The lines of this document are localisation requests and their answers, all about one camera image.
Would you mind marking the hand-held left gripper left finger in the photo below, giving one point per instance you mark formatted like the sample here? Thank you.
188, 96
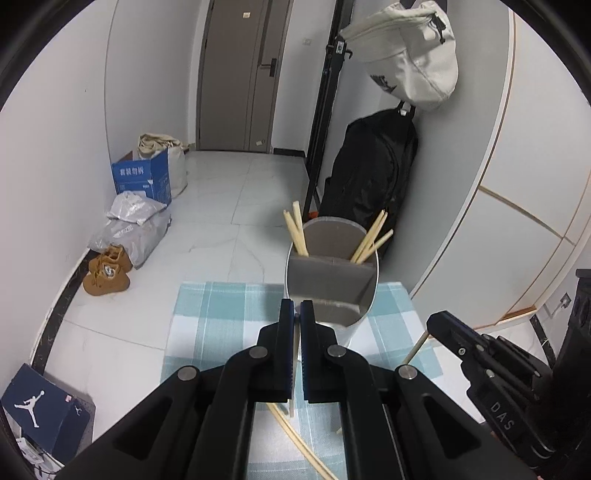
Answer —
290, 376

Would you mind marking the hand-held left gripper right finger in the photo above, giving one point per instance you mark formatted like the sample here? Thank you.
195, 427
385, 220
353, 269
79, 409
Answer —
308, 369

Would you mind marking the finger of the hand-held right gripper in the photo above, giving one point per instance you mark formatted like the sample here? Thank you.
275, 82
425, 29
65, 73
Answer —
450, 327

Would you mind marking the light wood chopstick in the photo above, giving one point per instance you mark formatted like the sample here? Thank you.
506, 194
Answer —
414, 350
369, 235
370, 243
379, 242
301, 228
295, 233

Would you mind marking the translucent grey utensil holder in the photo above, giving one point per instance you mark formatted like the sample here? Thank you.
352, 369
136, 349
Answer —
332, 277

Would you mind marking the teal checkered mat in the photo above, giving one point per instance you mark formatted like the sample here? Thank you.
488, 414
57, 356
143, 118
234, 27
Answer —
217, 323

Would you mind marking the black upright object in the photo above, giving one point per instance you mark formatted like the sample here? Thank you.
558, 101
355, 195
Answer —
577, 332

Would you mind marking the black backpack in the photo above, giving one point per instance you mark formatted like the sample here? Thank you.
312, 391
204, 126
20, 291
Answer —
369, 184

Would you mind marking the white cabinet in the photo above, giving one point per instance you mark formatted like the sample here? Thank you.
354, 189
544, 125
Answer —
531, 161

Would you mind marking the grey plastic parcel bag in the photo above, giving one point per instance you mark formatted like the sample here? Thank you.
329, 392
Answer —
138, 240
134, 207

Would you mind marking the brown suede shoe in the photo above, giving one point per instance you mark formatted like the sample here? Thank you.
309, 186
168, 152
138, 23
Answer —
104, 279
117, 256

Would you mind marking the beige canvas tote bag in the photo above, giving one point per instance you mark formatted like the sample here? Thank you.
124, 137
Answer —
178, 166

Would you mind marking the black metal stand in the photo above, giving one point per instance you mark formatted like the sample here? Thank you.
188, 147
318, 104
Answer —
323, 115

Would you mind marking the blue cardboard box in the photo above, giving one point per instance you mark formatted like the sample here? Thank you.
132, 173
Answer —
141, 175

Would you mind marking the navy shoe box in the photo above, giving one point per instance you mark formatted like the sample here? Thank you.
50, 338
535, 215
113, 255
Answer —
37, 401

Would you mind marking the off-white hanging bag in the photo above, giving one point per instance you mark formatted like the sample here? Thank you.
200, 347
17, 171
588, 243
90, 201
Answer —
411, 55

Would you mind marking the grey door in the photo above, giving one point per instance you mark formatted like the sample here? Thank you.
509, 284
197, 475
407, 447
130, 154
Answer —
231, 74

